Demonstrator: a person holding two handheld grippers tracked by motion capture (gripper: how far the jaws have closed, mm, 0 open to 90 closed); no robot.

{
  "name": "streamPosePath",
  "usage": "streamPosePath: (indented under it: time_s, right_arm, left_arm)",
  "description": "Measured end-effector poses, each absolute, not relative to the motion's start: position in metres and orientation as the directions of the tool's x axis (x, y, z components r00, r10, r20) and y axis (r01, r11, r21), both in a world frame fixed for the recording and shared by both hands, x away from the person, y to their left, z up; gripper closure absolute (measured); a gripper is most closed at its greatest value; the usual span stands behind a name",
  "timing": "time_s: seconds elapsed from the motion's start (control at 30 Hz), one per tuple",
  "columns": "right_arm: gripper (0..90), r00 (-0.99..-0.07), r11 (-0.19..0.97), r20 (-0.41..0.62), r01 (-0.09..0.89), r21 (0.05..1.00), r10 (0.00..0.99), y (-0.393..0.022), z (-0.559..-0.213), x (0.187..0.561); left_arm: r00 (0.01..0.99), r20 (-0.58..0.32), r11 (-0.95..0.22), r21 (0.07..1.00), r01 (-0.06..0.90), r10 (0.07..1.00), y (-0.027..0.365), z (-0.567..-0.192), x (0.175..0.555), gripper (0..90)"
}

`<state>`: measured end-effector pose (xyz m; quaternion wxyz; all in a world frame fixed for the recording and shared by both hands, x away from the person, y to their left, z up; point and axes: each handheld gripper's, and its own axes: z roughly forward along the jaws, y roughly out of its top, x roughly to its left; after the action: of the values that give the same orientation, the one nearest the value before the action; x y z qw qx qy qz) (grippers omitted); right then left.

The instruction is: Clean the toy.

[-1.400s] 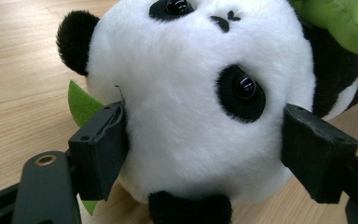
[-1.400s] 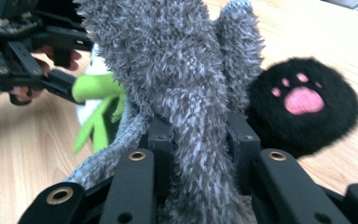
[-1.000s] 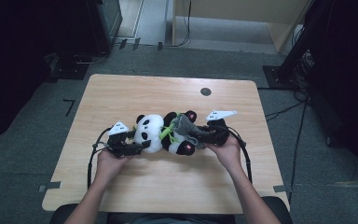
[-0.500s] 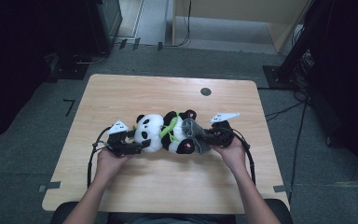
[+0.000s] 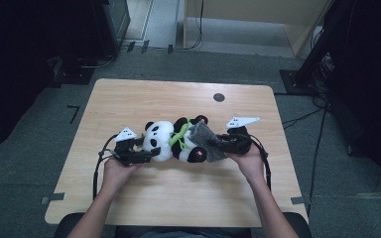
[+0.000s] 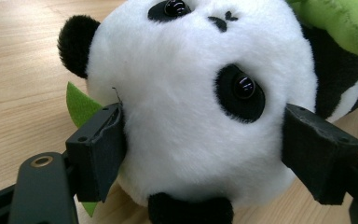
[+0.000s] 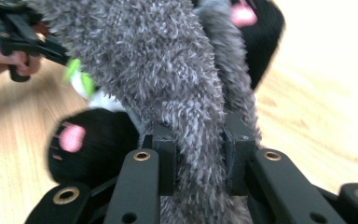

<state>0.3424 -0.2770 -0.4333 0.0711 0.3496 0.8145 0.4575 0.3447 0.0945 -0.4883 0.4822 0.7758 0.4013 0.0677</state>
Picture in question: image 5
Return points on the person's left hand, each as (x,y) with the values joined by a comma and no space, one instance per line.
(115,175)

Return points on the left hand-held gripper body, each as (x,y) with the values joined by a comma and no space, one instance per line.
(125,150)

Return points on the dark equipment cabinet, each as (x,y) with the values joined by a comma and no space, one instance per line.
(112,26)

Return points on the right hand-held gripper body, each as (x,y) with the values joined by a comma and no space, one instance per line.
(241,142)

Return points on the black tape strip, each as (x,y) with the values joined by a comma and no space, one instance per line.
(130,46)
(170,49)
(145,46)

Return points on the black chair armrest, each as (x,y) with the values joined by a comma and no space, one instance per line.
(63,226)
(301,226)

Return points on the person's dark clothing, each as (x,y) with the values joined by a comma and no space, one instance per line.
(185,233)

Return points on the light wooden desk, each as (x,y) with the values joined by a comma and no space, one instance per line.
(244,10)

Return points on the panda plush toy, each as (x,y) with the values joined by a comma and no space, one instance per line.
(162,142)

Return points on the grey tape strip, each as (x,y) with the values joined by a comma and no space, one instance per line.
(298,200)
(53,197)

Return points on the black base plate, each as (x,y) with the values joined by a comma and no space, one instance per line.
(74,76)

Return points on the black tape corner mark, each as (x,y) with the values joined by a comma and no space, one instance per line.
(75,110)

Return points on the grey fuzzy sock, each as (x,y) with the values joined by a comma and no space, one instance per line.
(203,137)

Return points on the black metal stand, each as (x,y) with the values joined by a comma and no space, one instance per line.
(311,62)

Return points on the person's right hand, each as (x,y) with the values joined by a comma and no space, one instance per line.
(253,165)

